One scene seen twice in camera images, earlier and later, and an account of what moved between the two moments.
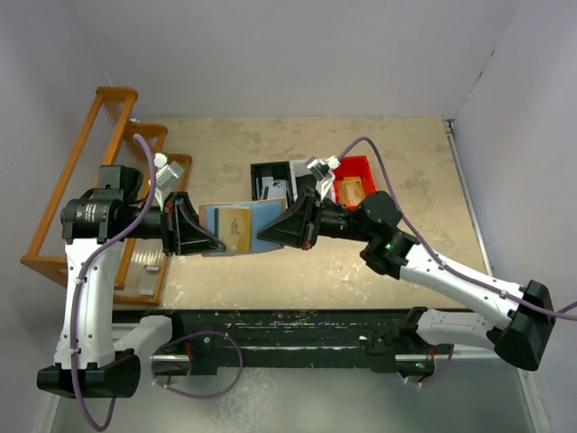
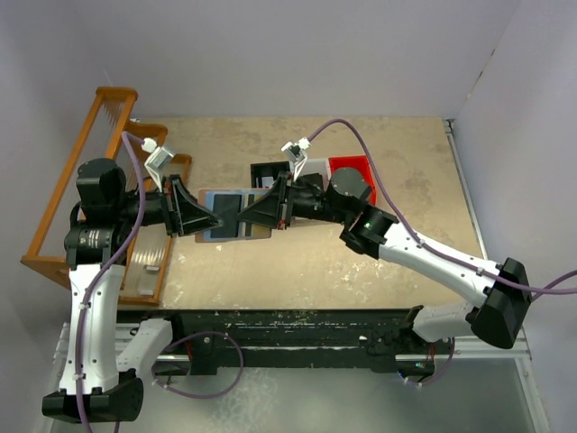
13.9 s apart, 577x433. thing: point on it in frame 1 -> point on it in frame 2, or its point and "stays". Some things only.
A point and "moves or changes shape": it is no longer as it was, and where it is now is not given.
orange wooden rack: (107, 140) stays
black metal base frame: (303, 339) stays
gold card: (234, 228) moves or changes shape
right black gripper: (312, 218) -> (285, 200)
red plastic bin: (352, 166) stays
